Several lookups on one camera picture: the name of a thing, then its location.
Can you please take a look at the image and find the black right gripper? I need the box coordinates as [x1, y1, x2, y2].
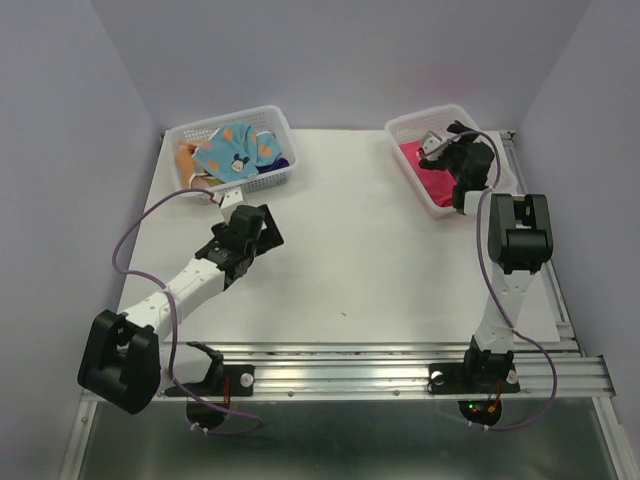
[417, 118, 476, 185]

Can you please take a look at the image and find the pink microfiber towel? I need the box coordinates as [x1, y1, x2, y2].
[400, 141, 455, 208]

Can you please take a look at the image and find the orange dotted cartoon towel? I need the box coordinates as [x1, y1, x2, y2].
[174, 141, 209, 189]

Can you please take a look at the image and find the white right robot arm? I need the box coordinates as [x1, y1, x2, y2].
[417, 121, 553, 395]

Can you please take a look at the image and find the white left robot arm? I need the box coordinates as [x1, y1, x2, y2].
[77, 204, 284, 414]

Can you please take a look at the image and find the white basket with towels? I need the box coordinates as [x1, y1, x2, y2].
[158, 105, 299, 199]

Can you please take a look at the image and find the white empty plastic basket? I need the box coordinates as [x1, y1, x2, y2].
[385, 104, 517, 218]

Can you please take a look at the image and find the purple towel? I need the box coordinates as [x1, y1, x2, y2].
[257, 157, 290, 174]

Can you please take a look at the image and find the blue dotted cartoon towel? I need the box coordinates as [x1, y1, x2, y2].
[193, 122, 282, 183]

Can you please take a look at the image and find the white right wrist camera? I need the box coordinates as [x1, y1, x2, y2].
[418, 130, 446, 157]

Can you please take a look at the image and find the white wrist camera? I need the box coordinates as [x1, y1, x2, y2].
[418, 130, 446, 157]
[212, 188, 247, 223]

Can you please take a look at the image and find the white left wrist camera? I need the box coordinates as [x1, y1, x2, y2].
[212, 188, 247, 223]

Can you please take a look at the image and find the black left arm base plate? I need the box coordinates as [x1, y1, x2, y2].
[180, 364, 255, 397]

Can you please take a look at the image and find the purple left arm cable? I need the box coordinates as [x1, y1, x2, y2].
[112, 189, 264, 435]

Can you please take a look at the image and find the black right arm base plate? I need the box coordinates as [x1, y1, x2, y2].
[427, 362, 521, 397]

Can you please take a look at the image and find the aluminium rail frame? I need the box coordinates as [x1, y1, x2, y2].
[72, 130, 639, 479]

